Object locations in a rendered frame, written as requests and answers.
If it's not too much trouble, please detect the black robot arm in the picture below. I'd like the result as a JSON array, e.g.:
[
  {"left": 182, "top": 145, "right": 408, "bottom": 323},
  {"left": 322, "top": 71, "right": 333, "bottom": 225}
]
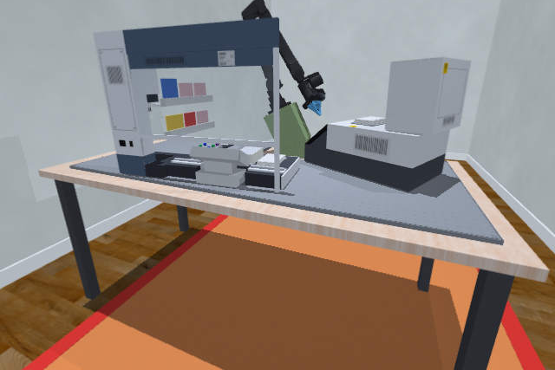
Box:
[{"left": 241, "top": 0, "right": 326, "bottom": 109}]

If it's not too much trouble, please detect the white lab instrument with black keypad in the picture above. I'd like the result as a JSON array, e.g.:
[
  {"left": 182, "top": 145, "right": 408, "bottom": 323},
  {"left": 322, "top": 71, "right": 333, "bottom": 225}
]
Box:
[{"left": 304, "top": 57, "right": 471, "bottom": 191}]

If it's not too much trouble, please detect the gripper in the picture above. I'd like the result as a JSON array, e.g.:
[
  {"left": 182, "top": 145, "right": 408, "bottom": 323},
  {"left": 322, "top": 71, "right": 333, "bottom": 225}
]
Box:
[{"left": 302, "top": 88, "right": 323, "bottom": 115}]

